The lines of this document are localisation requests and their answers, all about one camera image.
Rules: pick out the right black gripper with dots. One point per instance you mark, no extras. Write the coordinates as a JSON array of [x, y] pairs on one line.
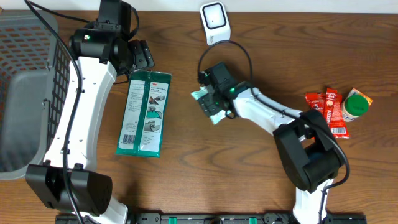
[[208, 106]]

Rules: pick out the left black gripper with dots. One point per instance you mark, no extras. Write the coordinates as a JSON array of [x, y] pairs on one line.
[[145, 57]]

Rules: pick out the light green wipes pack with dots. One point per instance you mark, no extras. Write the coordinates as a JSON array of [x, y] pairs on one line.
[[209, 107]]

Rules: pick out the red snack bag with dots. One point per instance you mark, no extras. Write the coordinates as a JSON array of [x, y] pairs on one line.
[[336, 124]]

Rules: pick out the red stick sachet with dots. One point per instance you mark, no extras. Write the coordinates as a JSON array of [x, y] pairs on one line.
[[330, 97]]

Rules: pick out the small orange box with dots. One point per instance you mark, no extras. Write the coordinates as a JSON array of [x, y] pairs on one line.
[[354, 91]]

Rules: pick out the green lid jar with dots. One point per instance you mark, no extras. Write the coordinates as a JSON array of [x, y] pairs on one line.
[[353, 107]]

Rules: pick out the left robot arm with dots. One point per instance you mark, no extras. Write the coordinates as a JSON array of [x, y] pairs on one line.
[[99, 52]]

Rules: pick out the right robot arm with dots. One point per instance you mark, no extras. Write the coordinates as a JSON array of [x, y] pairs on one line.
[[309, 153]]

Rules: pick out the white barcode scanner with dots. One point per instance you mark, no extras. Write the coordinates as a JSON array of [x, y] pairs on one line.
[[215, 22]]

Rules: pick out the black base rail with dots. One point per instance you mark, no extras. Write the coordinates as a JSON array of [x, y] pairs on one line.
[[270, 218]]

